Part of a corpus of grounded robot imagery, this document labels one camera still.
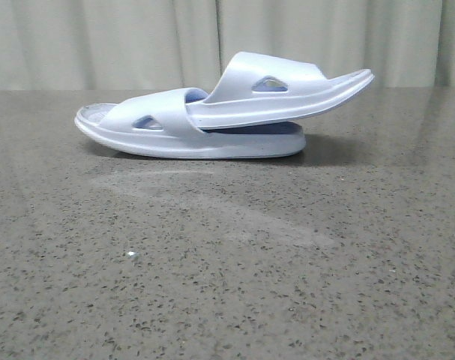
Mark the pale green curtain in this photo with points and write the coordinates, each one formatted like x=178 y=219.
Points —
x=74 y=45

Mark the light blue slipper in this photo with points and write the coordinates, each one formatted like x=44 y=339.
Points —
x=257 y=89
x=159 y=125

